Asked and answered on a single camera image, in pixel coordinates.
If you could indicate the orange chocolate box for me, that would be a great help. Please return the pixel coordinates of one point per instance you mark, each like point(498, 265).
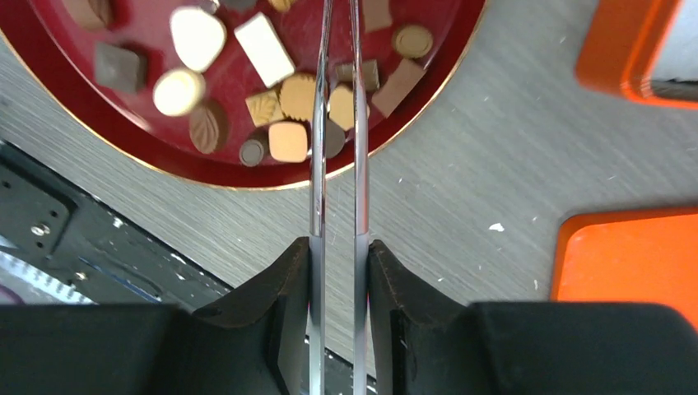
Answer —
point(622, 48)

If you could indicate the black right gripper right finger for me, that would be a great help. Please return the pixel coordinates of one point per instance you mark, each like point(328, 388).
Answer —
point(427, 343)

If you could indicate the dark square pyramid chocolate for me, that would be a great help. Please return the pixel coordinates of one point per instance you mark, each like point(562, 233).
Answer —
point(118, 68)

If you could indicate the white oval chocolate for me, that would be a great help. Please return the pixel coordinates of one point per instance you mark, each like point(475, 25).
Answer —
point(178, 91)

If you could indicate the small brown leaf chocolate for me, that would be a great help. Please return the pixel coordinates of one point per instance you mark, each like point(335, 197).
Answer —
point(208, 126)

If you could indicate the caramel cylinder chocolate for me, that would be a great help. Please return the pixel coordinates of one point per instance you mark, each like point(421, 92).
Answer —
point(412, 41)

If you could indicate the caramel rounded square chocolate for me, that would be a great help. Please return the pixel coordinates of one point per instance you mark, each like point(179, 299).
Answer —
point(288, 142)

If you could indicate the caramel leaf square chocolate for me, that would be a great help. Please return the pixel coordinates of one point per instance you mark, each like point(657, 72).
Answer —
point(264, 108)

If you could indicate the orange box lid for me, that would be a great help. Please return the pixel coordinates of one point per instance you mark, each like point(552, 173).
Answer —
point(647, 255)

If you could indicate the small dark round chocolate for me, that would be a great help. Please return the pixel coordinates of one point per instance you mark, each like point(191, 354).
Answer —
point(253, 151)

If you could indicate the white rounded chocolate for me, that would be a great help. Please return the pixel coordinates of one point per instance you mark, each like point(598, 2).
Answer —
point(198, 37)

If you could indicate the milk brown bar chocolate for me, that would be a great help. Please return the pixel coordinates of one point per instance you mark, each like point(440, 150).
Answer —
point(376, 15)

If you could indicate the white rectangular chocolate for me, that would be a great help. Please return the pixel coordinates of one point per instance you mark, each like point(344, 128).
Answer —
point(264, 49)

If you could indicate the milk brown block chocolate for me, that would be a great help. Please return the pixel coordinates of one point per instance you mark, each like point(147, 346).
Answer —
point(398, 86)

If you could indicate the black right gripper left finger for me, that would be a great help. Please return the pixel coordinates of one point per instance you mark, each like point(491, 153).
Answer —
point(249, 341)

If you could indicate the round red plate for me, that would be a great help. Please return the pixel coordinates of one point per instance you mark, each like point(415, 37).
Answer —
point(60, 55)

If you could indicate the caramel fluted chocolate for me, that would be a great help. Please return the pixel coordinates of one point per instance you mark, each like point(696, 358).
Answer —
point(296, 97)

